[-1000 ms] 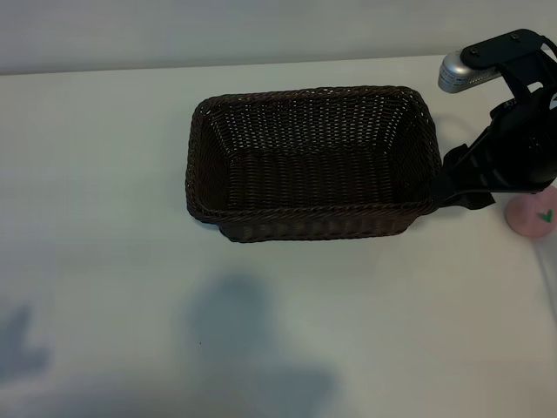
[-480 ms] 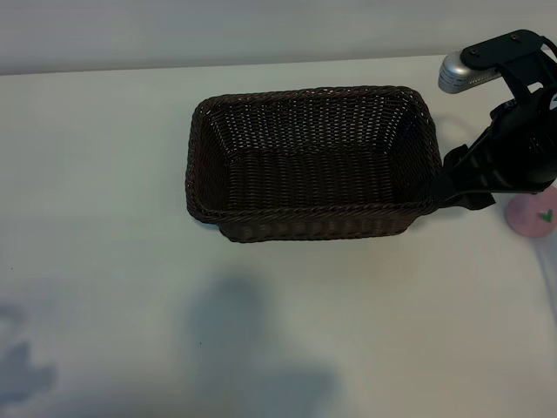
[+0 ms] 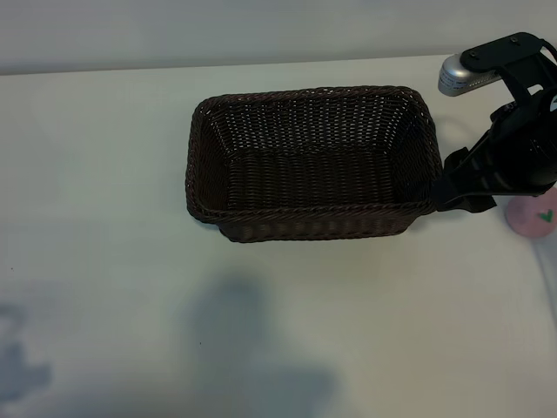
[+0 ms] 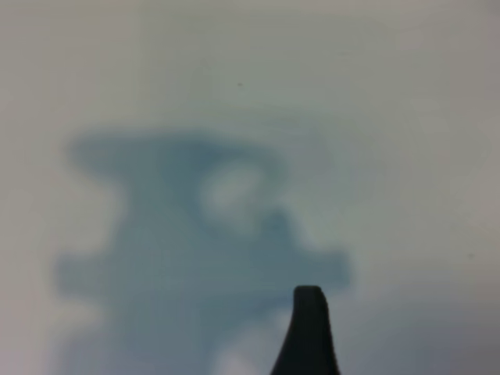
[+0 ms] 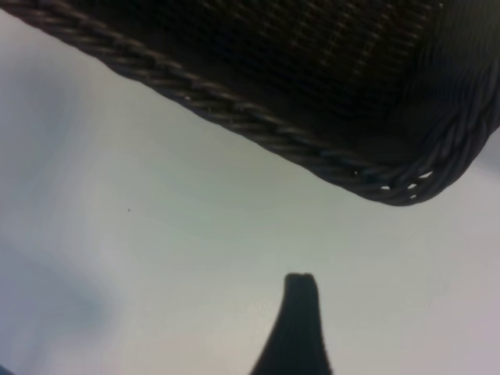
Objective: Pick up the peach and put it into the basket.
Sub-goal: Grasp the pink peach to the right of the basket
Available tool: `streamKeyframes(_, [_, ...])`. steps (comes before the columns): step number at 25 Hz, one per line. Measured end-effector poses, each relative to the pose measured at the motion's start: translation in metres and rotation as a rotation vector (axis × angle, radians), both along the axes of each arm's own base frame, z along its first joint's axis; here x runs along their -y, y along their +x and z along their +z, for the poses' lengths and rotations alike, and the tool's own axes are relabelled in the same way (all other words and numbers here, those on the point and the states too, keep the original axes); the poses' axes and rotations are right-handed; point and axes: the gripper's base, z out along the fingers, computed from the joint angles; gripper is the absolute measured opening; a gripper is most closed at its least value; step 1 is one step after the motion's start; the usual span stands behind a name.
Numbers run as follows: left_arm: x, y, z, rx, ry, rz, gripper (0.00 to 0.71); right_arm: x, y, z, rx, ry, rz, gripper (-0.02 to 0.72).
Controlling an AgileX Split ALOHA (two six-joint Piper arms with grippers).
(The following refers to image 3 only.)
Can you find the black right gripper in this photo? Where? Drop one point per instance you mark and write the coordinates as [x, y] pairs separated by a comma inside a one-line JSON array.
[[489, 170]]

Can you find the pink peach with green leaf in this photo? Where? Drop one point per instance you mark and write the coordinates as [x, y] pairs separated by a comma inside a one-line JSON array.
[[528, 215]]

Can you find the dark brown wicker basket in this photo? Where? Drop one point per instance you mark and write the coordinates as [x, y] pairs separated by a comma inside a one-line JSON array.
[[313, 174]]

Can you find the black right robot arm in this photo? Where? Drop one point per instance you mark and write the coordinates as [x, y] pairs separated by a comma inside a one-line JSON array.
[[541, 157]]

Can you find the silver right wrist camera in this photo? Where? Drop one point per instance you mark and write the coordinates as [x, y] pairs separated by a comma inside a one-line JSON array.
[[454, 78]]

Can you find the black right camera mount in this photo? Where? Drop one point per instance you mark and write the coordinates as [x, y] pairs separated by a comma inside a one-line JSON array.
[[500, 50]]

